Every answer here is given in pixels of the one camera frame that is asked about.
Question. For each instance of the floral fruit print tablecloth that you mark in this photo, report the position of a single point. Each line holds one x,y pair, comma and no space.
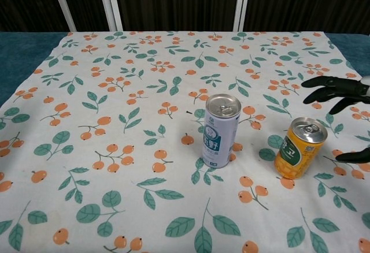
115,149

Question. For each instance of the yellow and green can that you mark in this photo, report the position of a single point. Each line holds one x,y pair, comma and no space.
297,154

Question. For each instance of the white partition frame post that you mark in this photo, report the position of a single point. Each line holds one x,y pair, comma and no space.
111,1
62,1
241,3

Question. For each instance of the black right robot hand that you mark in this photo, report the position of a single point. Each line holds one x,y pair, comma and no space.
345,88

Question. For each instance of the white and blue can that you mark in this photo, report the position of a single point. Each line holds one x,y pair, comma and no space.
218,133

